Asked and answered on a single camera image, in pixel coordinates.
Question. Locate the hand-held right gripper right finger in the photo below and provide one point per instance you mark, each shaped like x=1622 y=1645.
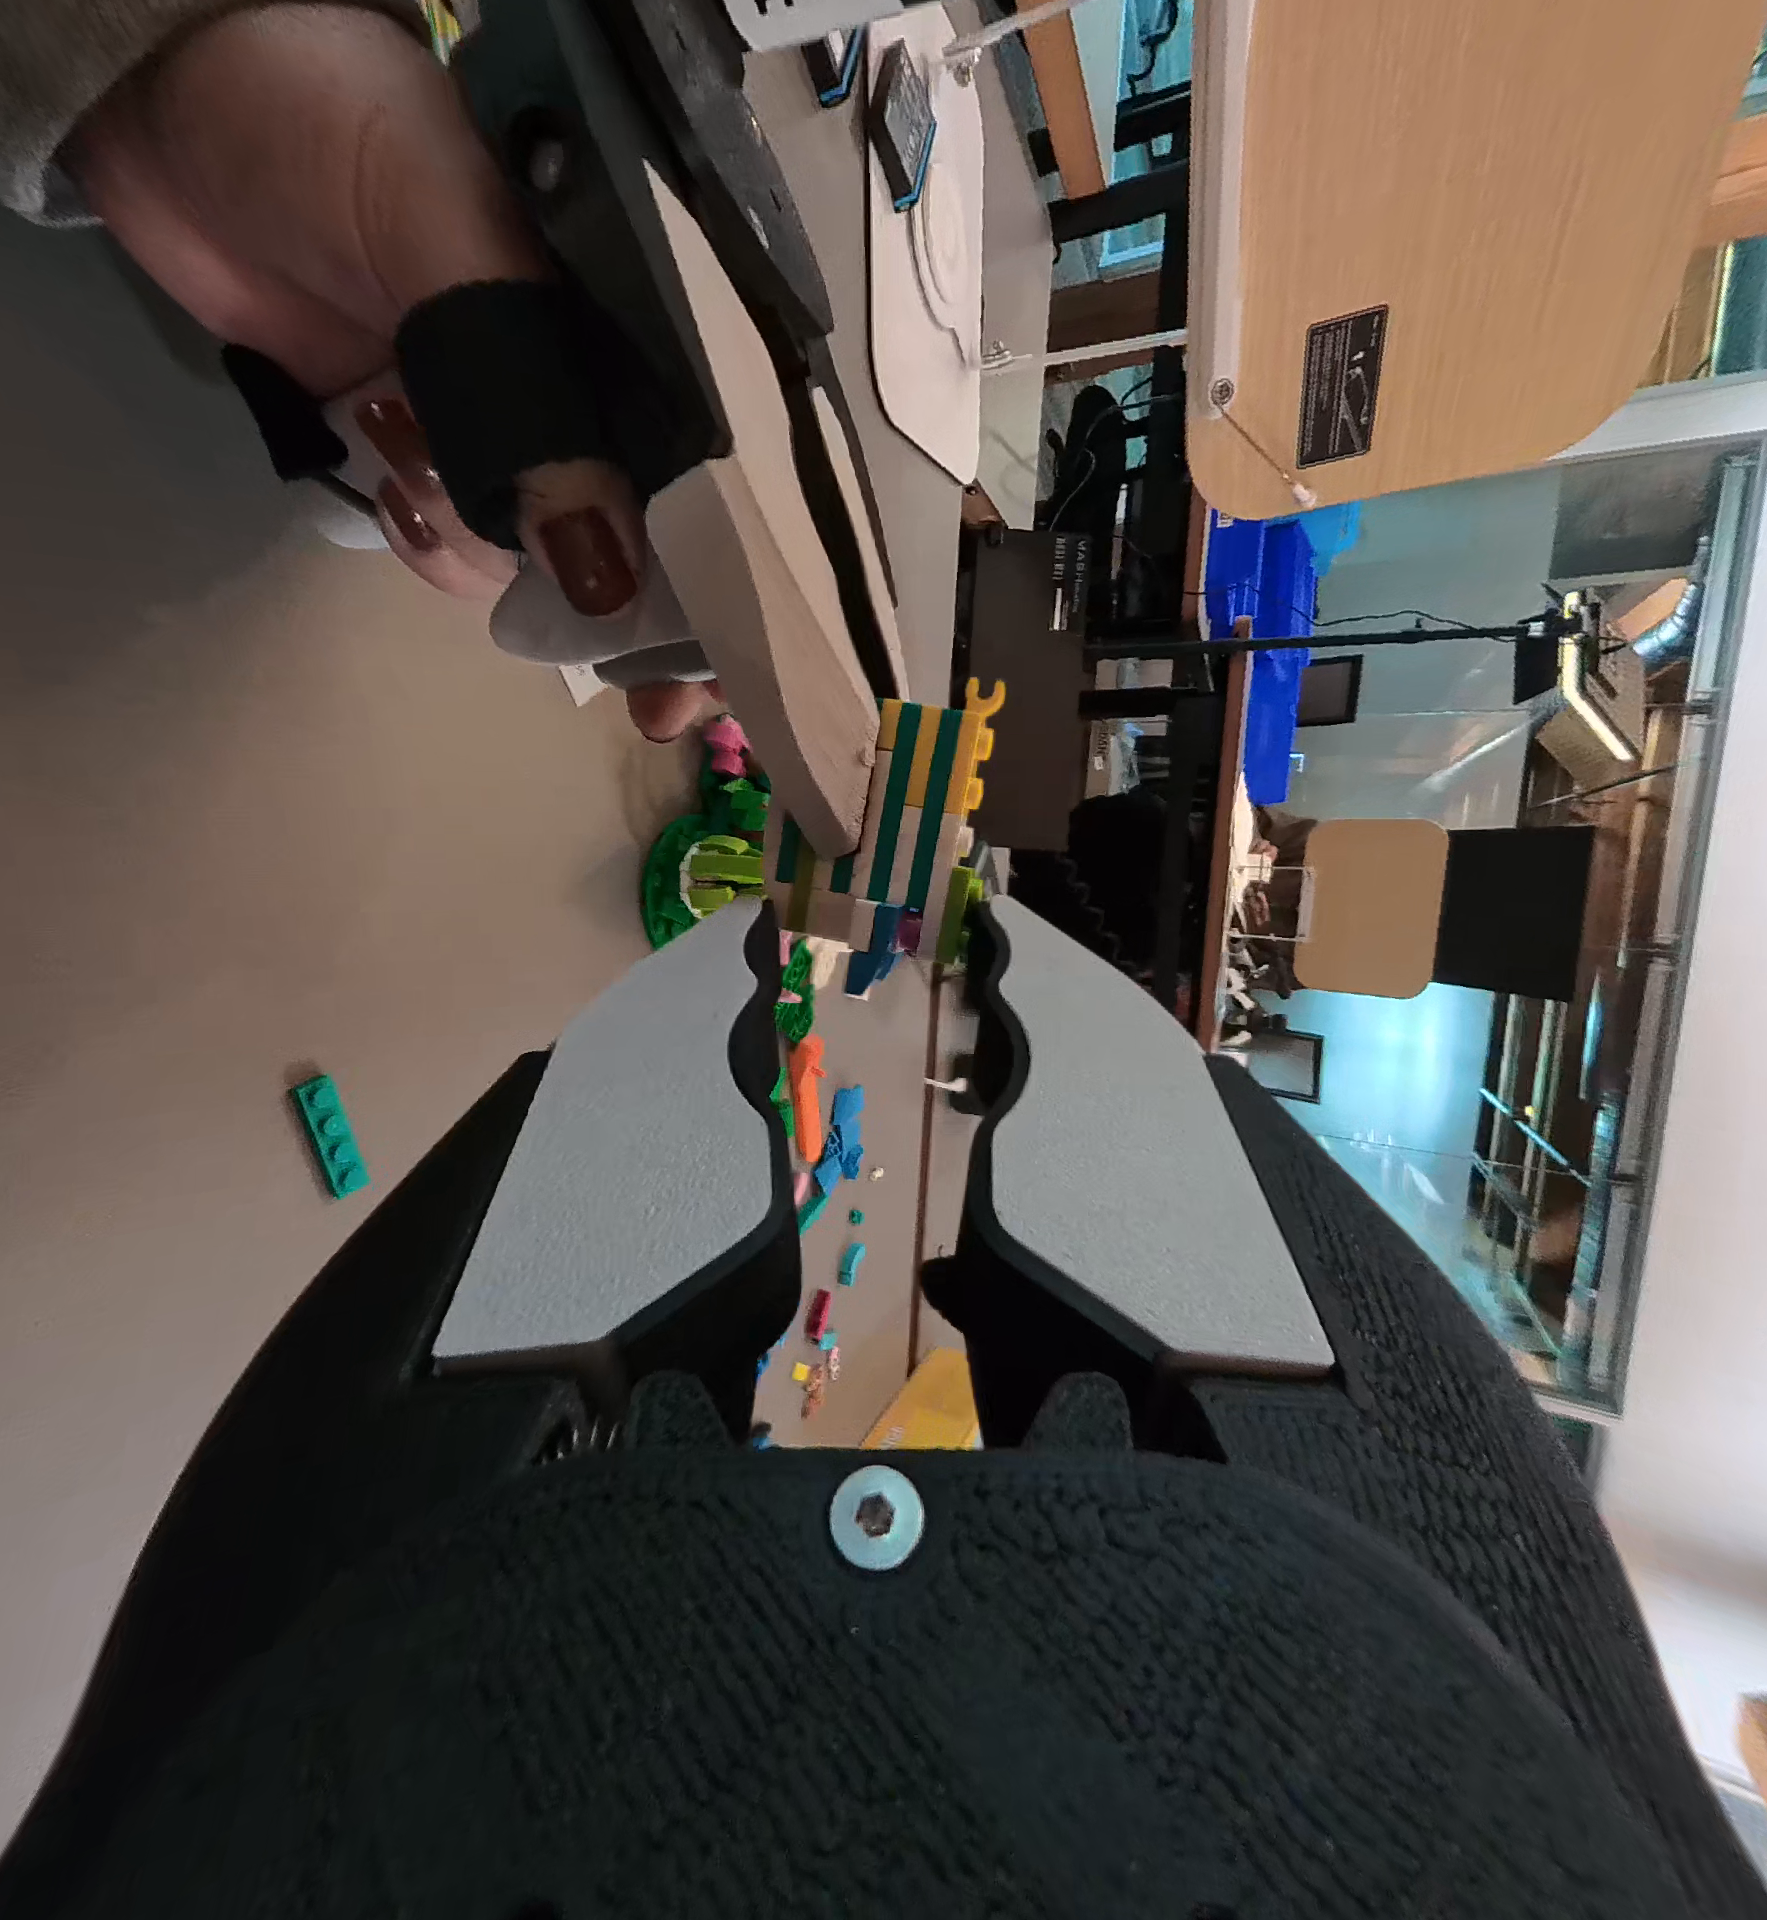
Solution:
x=1139 y=1169

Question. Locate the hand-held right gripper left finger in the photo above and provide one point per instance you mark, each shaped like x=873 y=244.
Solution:
x=627 y=1169

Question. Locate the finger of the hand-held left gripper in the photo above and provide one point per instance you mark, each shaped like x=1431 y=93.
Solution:
x=861 y=512
x=763 y=600

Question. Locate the striped brick assembly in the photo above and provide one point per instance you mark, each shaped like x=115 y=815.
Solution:
x=907 y=811

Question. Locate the person's left forearm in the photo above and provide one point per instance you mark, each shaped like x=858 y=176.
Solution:
x=13 y=89

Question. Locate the grey desk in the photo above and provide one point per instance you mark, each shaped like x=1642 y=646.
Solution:
x=148 y=826

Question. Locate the person's left hand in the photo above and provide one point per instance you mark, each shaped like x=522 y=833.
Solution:
x=299 y=180

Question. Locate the black blue-edged battery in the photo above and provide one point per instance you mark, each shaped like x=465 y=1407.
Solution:
x=831 y=63
x=907 y=128

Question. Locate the orange brick separator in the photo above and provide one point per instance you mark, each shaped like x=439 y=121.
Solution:
x=805 y=1094

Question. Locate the scattered small coloured bricks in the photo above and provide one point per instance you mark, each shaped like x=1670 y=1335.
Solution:
x=842 y=1125

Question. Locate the black computer case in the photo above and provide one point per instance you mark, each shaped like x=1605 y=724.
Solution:
x=1026 y=674

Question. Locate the pile of green bricks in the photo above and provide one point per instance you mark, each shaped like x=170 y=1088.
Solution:
x=794 y=999

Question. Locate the green plant brick model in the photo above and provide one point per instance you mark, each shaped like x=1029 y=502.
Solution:
x=689 y=885

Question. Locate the long green brick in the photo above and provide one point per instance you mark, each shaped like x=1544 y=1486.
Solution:
x=331 y=1137

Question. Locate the yellow toy box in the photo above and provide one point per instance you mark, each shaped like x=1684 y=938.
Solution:
x=927 y=1404

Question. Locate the blue plastic crates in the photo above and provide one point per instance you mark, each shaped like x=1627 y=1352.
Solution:
x=1273 y=600

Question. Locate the black camera stand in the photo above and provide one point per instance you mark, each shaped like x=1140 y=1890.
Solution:
x=1349 y=635

